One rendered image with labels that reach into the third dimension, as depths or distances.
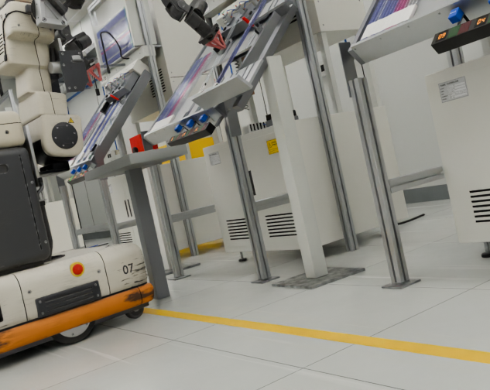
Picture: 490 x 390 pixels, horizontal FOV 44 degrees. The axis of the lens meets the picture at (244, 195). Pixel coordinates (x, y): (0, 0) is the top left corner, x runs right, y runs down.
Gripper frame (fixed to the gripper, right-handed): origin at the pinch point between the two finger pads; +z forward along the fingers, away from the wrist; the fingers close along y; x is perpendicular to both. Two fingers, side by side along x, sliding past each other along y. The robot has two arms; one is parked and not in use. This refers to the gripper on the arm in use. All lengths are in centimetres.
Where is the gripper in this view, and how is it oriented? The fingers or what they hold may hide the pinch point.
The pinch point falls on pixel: (223, 46)
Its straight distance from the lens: 266.6
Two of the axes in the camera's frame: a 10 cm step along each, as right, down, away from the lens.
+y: -6.3, 2.0, 7.5
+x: -3.2, 8.1, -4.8
